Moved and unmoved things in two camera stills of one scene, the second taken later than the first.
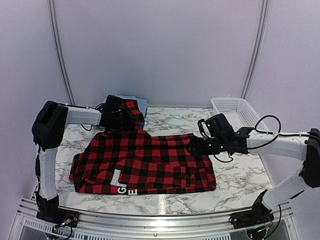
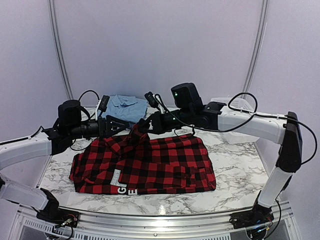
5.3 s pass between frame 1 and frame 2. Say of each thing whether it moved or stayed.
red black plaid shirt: moved
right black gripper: moved
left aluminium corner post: stayed
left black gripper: moved
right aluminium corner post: stayed
